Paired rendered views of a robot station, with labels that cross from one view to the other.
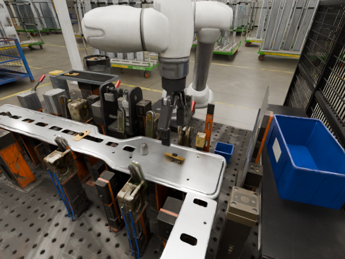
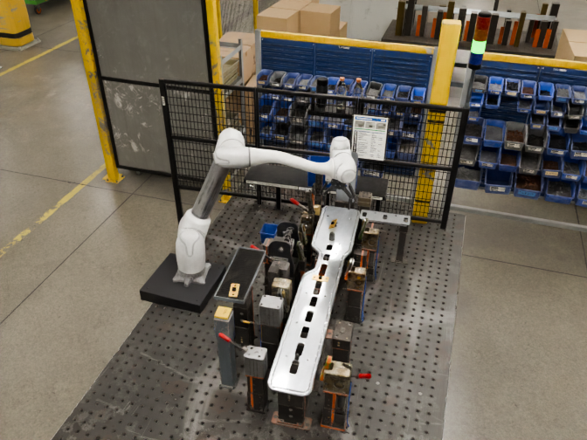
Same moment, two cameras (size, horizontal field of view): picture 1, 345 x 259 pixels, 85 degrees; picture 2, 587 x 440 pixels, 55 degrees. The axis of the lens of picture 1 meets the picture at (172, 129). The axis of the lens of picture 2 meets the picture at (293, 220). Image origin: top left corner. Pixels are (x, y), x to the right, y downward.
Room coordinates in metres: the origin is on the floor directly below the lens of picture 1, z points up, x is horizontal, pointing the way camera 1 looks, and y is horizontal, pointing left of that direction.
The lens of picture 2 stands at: (1.22, 2.52, 2.86)
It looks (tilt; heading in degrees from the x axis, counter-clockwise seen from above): 35 degrees down; 261
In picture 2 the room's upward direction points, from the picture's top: straight up
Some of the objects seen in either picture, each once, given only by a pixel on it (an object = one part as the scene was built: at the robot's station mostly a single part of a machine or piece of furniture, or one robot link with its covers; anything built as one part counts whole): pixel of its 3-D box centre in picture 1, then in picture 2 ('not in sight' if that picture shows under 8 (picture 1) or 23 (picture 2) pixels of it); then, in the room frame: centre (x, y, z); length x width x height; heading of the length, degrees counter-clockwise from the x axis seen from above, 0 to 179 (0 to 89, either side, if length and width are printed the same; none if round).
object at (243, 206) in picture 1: (233, 233); (362, 219); (0.34, -0.20, 0.88); 0.08 x 0.08 x 0.36; 68
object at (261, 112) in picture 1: (252, 143); (346, 177); (0.45, -0.24, 1.17); 0.12 x 0.01 x 0.34; 158
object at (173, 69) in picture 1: (173, 66); not in sight; (0.56, 0.00, 1.37); 0.09 x 0.09 x 0.06
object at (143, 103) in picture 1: (146, 136); not in sight; (0.85, 0.14, 0.91); 0.07 x 0.05 x 0.42; 158
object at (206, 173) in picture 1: (77, 135); (321, 282); (0.74, 0.45, 1.00); 1.38 x 0.22 x 0.02; 68
